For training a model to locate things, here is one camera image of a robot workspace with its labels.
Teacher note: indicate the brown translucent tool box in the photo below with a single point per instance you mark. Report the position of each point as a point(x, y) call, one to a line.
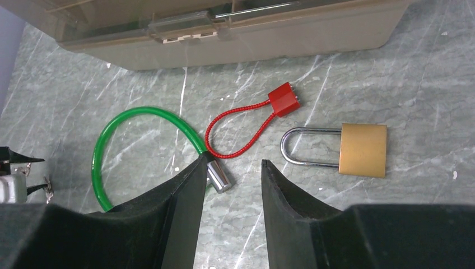
point(143, 35)

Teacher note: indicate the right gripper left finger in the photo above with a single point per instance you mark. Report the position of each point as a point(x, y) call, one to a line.
point(158, 229)

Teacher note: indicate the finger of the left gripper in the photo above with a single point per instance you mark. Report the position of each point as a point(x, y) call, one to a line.
point(34, 188)
point(10, 157)

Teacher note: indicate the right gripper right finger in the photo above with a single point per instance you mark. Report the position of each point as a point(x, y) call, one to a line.
point(304, 232)

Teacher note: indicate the brass padlock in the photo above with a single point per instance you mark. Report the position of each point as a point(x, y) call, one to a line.
point(363, 149)

